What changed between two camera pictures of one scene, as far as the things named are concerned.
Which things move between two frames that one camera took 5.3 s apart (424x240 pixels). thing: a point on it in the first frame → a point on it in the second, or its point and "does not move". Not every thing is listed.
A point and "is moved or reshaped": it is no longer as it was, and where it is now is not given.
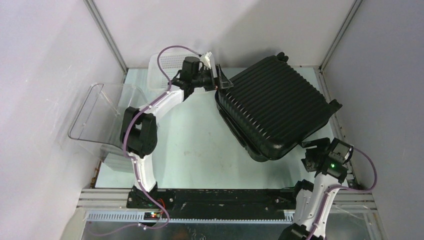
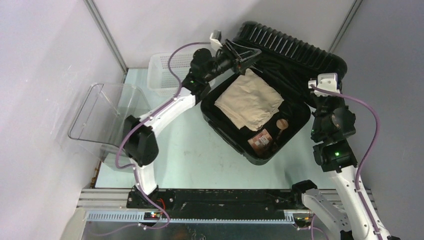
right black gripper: [321, 144] → [337, 99]
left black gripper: [225, 83] → [236, 54]
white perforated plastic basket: [172, 63] does not move
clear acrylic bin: [97, 124] does not move
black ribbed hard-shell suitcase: [272, 107] is moved or reshaped
